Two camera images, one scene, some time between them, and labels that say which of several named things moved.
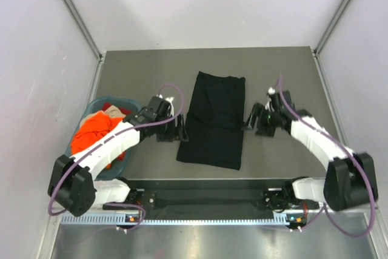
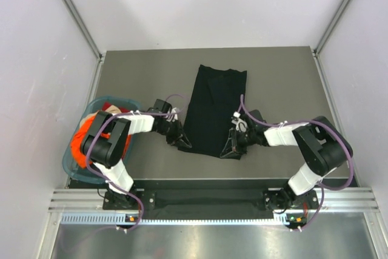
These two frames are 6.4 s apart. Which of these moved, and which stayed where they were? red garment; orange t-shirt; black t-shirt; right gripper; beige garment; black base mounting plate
Moved: right gripper; black t-shirt
Stayed: red garment; orange t-shirt; black base mounting plate; beige garment
